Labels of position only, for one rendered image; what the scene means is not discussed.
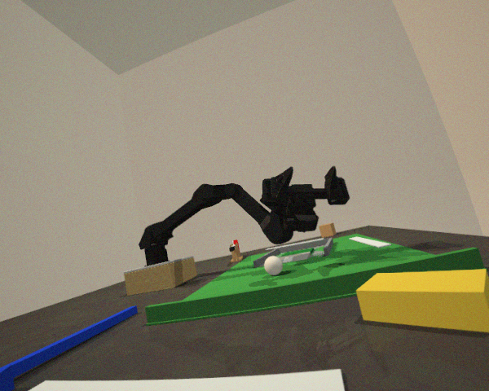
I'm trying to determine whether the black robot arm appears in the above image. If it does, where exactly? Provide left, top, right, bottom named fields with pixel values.
left=139, top=183, right=319, bottom=266

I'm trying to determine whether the white golf ball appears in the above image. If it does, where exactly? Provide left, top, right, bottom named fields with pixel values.
left=264, top=257, right=283, bottom=275

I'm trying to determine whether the green putting mat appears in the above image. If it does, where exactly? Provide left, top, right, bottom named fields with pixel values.
left=146, top=234, right=435, bottom=326

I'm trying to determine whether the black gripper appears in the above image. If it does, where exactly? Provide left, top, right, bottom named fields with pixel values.
left=262, top=165, right=350, bottom=208

